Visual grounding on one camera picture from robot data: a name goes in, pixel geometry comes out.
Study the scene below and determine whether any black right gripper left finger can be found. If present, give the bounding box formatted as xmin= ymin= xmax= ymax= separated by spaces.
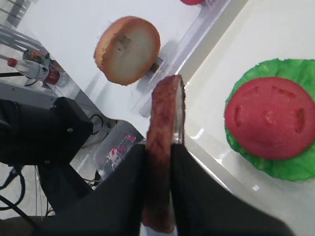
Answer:
xmin=0 ymin=144 xmax=146 ymax=236

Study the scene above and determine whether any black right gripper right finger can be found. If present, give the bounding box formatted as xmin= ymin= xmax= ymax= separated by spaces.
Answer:
xmin=171 ymin=144 xmax=294 ymax=236

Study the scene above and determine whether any brown meat patty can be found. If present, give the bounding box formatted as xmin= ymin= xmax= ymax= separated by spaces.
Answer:
xmin=142 ymin=75 xmax=185 ymax=234

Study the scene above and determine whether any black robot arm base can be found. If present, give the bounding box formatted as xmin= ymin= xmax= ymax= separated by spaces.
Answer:
xmin=0 ymin=97 xmax=93 ymax=213

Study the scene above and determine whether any green lettuce leaf on tray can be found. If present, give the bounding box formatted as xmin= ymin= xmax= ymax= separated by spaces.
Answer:
xmin=224 ymin=59 xmax=315 ymax=181

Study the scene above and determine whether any red tomato slice on tray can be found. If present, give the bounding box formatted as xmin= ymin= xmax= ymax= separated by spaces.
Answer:
xmin=225 ymin=77 xmax=315 ymax=159

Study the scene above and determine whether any upright red tomato slice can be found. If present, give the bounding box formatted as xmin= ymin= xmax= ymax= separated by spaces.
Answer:
xmin=181 ymin=0 xmax=204 ymax=5

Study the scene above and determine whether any clear plastic storage box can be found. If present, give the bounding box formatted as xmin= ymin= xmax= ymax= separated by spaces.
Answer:
xmin=94 ymin=121 xmax=143 ymax=180

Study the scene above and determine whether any plastic water bottle red label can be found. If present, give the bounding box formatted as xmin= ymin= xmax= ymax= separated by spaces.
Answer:
xmin=7 ymin=58 xmax=69 ymax=87

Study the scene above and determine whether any upright bun slice left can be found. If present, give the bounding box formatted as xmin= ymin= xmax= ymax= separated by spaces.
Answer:
xmin=94 ymin=16 xmax=160 ymax=86

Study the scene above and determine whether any white rectangular metal tray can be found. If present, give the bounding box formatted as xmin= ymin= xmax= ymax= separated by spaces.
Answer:
xmin=182 ymin=0 xmax=315 ymax=236

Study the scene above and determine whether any long clear left strip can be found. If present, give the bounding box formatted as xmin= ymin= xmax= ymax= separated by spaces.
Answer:
xmin=128 ymin=0 xmax=230 ymax=118

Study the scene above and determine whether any clear left bun holder rail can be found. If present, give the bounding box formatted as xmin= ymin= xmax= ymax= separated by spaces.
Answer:
xmin=145 ymin=57 xmax=164 ymax=78

